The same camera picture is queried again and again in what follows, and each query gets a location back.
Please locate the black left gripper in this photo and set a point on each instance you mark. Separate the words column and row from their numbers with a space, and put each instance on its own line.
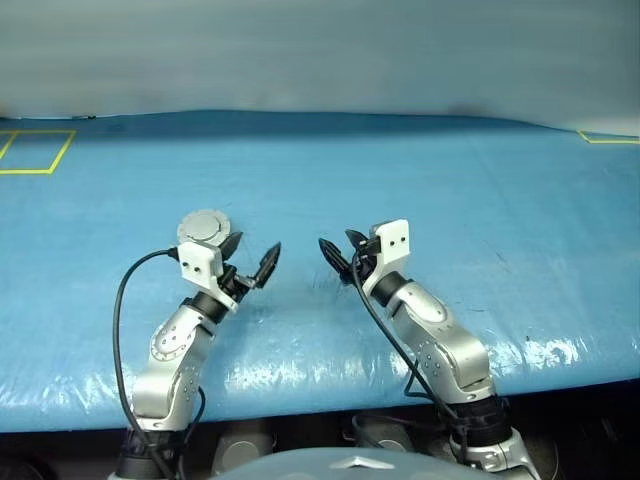
column 235, row 282

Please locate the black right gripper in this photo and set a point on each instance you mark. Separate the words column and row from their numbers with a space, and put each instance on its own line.
column 364, row 265

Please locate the silver round motor lid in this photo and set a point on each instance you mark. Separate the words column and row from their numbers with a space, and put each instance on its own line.
column 202, row 225

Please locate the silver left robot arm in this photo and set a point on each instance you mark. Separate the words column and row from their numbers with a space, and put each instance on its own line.
column 170, row 345

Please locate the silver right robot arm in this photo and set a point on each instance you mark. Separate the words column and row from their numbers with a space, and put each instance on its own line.
column 450, row 345

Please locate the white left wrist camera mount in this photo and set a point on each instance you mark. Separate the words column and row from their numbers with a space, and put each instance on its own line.
column 200, row 260

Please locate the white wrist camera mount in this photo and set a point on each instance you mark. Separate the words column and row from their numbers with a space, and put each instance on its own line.
column 395, row 240
column 200, row 260

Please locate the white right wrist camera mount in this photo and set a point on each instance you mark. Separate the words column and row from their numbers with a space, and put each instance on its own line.
column 395, row 240

